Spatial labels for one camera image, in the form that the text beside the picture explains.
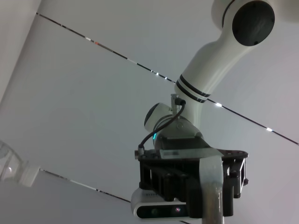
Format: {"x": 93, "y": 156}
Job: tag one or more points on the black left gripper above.
{"x": 177, "y": 165}

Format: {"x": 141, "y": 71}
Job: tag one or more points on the grey marker pen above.
{"x": 211, "y": 205}

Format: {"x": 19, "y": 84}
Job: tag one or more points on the clear plastic water bottle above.
{"x": 14, "y": 163}

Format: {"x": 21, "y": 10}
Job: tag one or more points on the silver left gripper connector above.
{"x": 137, "y": 154}

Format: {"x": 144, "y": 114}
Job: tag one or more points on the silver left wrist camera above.
{"x": 158, "y": 211}

